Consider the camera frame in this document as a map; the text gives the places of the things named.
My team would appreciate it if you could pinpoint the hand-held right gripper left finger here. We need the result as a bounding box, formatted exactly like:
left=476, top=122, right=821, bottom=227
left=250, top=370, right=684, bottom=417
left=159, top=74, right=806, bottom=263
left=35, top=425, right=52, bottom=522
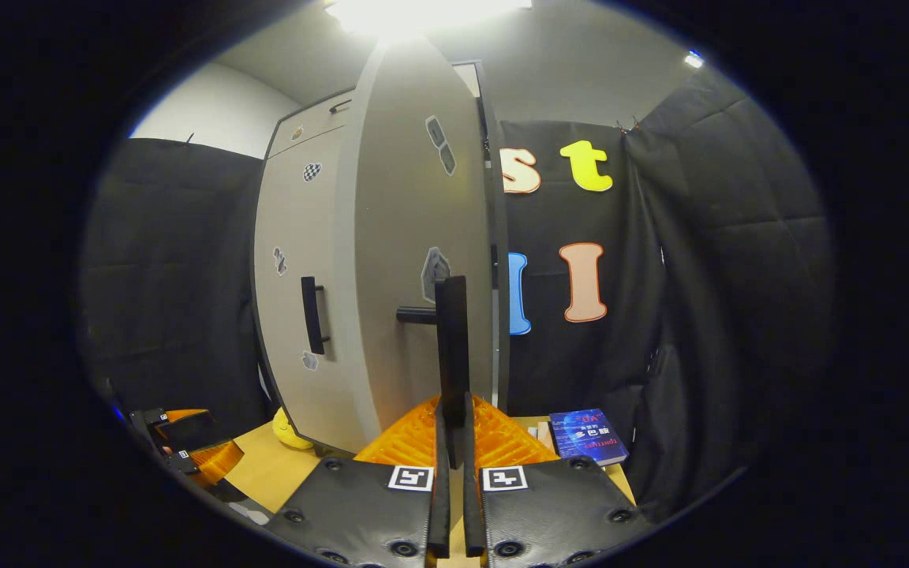
left=265, top=394, right=453, bottom=568

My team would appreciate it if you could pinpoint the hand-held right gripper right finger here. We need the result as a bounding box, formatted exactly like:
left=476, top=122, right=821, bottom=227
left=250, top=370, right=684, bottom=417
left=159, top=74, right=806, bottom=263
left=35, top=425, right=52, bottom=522
left=462, top=392, right=653, bottom=568

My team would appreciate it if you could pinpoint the grey cabinet door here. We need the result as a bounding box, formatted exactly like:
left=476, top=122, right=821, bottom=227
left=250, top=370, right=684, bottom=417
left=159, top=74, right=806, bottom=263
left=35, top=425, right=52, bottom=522
left=331, top=35, right=503, bottom=456
left=253, top=126, right=361, bottom=456

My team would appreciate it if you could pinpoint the grey double-door shoe cabinet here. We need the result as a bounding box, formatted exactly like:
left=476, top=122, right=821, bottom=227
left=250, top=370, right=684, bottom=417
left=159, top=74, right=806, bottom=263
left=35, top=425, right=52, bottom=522
left=252, top=59, right=512, bottom=458

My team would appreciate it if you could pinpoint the grey cabinet drawer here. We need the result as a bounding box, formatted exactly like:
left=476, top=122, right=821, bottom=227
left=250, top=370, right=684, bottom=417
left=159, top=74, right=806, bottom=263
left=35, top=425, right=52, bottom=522
left=265, top=91, right=357, bottom=159

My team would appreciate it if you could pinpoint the yellow plush toy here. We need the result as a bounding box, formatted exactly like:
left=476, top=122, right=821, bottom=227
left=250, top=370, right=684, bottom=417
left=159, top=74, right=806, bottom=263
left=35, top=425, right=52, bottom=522
left=271, top=406, right=315, bottom=450

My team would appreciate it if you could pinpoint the blue book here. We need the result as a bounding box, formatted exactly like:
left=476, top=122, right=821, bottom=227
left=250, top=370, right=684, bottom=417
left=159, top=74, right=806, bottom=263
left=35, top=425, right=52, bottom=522
left=549, top=408, right=630, bottom=468

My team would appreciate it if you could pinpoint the black backdrop cloth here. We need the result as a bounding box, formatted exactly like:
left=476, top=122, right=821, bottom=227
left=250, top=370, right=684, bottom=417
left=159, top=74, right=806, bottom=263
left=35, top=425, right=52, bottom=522
left=80, top=67, right=834, bottom=525

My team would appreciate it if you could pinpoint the large ceiling light panel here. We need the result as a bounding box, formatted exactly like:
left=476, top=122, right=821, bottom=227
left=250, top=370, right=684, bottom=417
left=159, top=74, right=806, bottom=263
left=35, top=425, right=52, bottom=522
left=324, top=0, right=534, bottom=36

